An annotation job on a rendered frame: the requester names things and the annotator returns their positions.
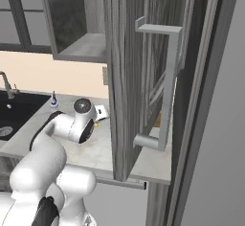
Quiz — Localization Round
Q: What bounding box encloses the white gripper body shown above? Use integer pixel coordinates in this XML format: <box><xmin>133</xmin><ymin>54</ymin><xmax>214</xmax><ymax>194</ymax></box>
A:
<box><xmin>96</xmin><ymin>104</ymin><xmax>110</xmax><ymax>122</ymax></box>

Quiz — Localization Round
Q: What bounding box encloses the grey wood cabinet door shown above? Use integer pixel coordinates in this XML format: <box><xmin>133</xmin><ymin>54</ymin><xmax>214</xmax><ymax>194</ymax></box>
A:
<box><xmin>102</xmin><ymin>0</ymin><xmax>194</xmax><ymax>183</ymax></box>

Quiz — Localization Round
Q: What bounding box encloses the tall dark grey cabinet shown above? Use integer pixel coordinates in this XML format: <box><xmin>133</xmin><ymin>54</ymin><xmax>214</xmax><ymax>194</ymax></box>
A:
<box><xmin>145</xmin><ymin>0</ymin><xmax>245</xmax><ymax>226</ymax></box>

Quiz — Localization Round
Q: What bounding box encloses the small bottle with blue label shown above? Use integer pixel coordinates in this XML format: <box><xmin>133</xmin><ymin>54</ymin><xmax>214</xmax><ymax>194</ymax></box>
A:
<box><xmin>50</xmin><ymin>90</ymin><xmax>58</xmax><ymax>115</ymax></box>

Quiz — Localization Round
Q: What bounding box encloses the orange brown object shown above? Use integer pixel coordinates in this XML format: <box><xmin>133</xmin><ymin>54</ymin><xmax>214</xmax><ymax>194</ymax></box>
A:
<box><xmin>154</xmin><ymin>107</ymin><xmax>163</xmax><ymax>128</ymax></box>

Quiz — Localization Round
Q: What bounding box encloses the black sink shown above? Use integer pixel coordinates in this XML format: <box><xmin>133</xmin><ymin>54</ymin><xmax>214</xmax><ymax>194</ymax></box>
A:
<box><xmin>0</xmin><ymin>90</ymin><xmax>52</xmax><ymax>142</ymax></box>

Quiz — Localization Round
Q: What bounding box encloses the grey metal tap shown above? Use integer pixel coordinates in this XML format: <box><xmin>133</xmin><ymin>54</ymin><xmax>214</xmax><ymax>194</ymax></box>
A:
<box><xmin>0</xmin><ymin>71</ymin><xmax>20</xmax><ymax>101</ymax></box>

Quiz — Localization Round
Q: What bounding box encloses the dark framed window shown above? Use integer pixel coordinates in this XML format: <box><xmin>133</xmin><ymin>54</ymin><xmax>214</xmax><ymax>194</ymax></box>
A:
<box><xmin>0</xmin><ymin>0</ymin><xmax>54</xmax><ymax>55</ymax></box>

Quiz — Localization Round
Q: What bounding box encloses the grey wall outlet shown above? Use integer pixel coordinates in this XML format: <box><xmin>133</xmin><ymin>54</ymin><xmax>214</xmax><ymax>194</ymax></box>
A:
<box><xmin>101</xmin><ymin>65</ymin><xmax>109</xmax><ymax>86</ymax></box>

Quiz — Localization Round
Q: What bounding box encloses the grey wood wall cabinet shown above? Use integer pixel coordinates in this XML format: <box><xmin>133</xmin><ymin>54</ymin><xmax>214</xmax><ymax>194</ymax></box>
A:
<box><xmin>37</xmin><ymin>0</ymin><xmax>108</xmax><ymax>64</ymax></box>

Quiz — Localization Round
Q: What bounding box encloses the grey drawer handle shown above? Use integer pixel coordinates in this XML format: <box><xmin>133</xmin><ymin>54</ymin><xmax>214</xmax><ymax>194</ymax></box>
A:
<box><xmin>95</xmin><ymin>176</ymin><xmax>148</xmax><ymax>192</ymax></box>

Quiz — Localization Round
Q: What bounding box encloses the grey cabinet door handle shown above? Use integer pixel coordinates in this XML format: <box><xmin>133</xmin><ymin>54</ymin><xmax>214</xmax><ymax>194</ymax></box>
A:
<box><xmin>132</xmin><ymin>15</ymin><xmax>184</xmax><ymax>152</ymax></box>

